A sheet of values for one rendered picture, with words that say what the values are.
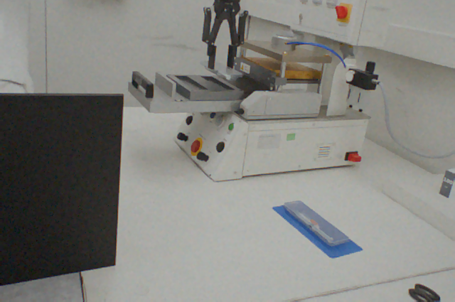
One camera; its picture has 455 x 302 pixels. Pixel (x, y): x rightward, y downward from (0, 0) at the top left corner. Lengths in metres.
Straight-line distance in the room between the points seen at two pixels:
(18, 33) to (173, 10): 1.79
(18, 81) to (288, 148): 0.76
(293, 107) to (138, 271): 0.65
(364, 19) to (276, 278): 0.80
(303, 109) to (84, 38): 1.62
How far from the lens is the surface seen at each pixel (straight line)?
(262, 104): 1.21
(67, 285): 0.86
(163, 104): 1.14
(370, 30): 1.39
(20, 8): 0.99
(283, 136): 1.28
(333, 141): 1.40
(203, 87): 1.24
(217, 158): 1.24
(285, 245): 1.00
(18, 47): 0.95
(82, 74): 2.66
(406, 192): 1.31
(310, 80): 1.36
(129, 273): 0.87
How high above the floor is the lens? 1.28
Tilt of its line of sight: 18 degrees down
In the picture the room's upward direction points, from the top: 7 degrees clockwise
